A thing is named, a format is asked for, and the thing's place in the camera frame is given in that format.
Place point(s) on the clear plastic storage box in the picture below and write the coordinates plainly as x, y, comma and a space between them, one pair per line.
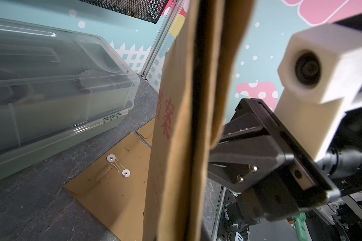
57, 89

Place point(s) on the black wire mesh basket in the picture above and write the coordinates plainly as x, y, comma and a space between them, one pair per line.
147, 10

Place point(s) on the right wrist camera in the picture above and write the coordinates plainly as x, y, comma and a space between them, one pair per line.
312, 113

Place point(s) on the brown file bag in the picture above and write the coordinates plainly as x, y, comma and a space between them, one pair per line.
146, 132
113, 188
193, 95

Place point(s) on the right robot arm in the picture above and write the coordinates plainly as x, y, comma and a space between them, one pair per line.
342, 163

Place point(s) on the green handheld fan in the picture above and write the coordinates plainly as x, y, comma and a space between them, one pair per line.
300, 226

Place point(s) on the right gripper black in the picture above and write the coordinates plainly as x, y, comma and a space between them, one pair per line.
265, 162

